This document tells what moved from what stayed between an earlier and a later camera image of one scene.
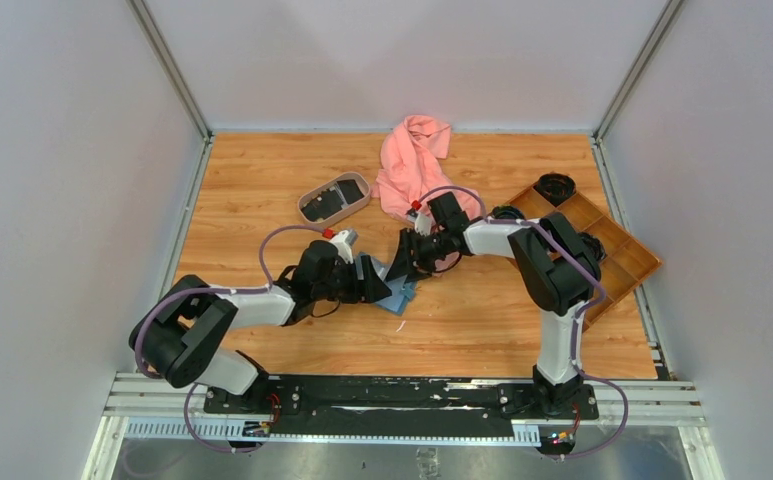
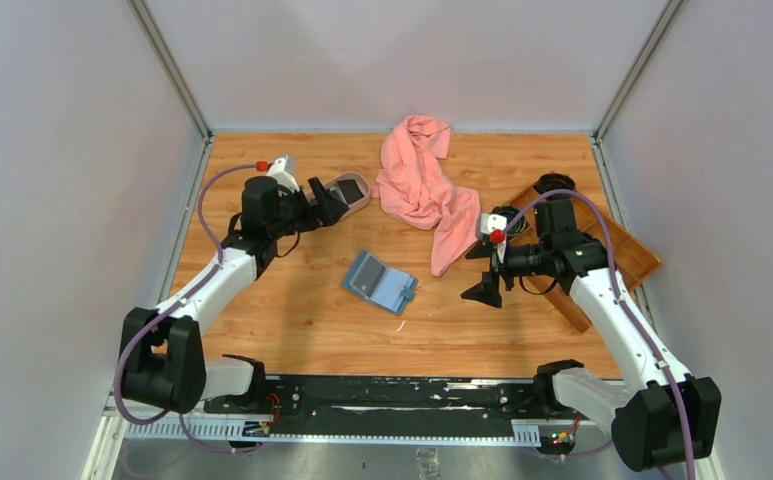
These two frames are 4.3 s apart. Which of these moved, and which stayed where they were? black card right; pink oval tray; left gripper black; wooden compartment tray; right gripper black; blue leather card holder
Moved: left gripper black; right gripper black
Stayed: wooden compartment tray; black card right; pink oval tray; blue leather card holder
